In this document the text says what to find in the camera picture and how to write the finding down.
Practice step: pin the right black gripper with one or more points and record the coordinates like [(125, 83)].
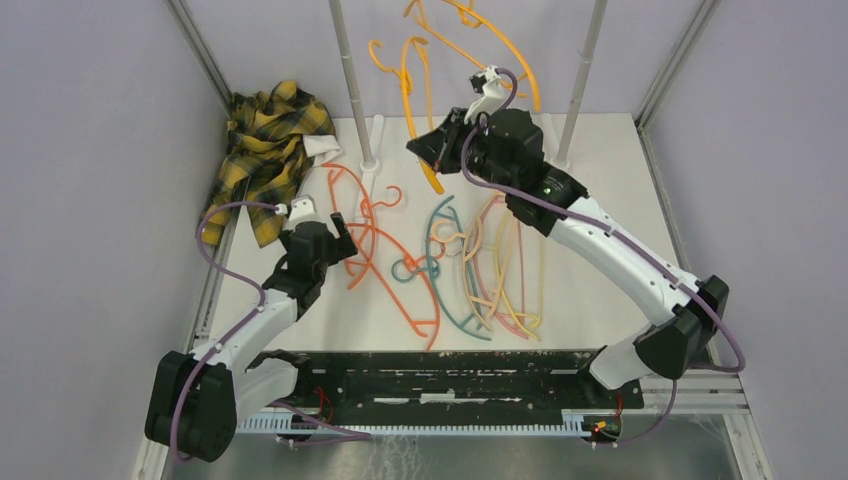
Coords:
[(437, 148)]

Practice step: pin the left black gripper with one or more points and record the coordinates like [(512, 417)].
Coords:
[(342, 247)]

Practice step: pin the teal hanger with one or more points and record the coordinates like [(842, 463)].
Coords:
[(434, 278)]

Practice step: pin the orange hanger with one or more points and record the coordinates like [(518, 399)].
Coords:
[(349, 194), (390, 265)]

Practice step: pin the amber yellow hanger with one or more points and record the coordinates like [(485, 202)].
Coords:
[(405, 80)]

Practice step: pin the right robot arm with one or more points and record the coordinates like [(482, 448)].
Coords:
[(683, 310)]

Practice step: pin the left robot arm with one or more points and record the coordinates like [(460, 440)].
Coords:
[(199, 398)]

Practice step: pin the pink hanger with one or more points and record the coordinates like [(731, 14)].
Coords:
[(479, 260)]

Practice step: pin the right grey rack pole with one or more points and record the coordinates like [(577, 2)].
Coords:
[(586, 56)]

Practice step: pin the grey rack pole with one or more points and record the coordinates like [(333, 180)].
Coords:
[(369, 163), (586, 56)]

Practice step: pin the left grey rack pole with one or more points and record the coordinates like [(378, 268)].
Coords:
[(369, 163)]

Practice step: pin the yellow plaid shirt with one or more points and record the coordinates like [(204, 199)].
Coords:
[(266, 157)]

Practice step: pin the pale yellow hanger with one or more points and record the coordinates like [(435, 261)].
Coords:
[(542, 285)]

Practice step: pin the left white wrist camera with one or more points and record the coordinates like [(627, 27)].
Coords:
[(302, 209)]

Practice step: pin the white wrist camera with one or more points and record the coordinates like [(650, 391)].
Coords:
[(302, 209), (495, 87)]

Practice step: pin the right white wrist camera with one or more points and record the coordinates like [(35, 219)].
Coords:
[(495, 87)]

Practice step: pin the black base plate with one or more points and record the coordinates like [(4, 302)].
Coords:
[(450, 388)]

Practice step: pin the white slotted cable duct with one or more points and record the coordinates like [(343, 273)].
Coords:
[(281, 422)]

